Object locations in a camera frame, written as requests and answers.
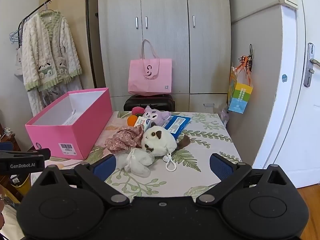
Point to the pink tote bag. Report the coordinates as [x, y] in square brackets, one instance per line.
[150, 76]

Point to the pink strawberry plush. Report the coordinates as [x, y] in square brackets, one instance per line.
[138, 110]

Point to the colourful paper gift bag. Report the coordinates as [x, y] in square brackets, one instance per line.
[240, 89]

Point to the white fluffy plush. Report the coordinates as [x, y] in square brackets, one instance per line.
[135, 161]

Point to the black suitcase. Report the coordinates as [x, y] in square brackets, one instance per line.
[161, 102]

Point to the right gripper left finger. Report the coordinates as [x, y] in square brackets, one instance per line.
[94, 176]

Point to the purple kuromi plush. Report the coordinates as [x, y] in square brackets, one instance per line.
[156, 116]

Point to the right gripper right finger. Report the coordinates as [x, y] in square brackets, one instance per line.
[230, 175]

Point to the blue wet wipes pack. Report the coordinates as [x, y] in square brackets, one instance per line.
[176, 124]

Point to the grey wardrobe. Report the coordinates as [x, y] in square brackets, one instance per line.
[195, 34]

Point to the cream fluffy cardigan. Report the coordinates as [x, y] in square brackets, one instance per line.
[49, 55]

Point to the silver door handle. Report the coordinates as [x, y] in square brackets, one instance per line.
[309, 62]

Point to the black clothes rack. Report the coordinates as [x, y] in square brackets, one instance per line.
[80, 15]

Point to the orange plush ball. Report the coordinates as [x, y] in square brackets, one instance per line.
[132, 119]

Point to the white door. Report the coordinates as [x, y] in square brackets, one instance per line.
[292, 135]

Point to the pink cardboard box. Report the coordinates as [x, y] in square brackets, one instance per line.
[71, 125]

